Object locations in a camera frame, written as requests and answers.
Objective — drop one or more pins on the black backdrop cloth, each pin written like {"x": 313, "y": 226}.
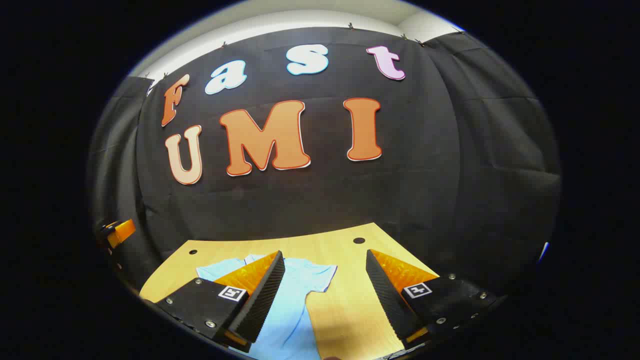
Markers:
{"x": 320, "y": 200}

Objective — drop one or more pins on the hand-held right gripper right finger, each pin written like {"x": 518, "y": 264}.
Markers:
{"x": 387, "y": 295}

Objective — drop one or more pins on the light blue T-shirt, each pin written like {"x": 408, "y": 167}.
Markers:
{"x": 295, "y": 310}

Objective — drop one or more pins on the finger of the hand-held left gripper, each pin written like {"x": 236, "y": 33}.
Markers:
{"x": 121, "y": 232}

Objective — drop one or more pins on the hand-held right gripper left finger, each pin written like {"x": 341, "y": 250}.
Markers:
{"x": 262, "y": 295}

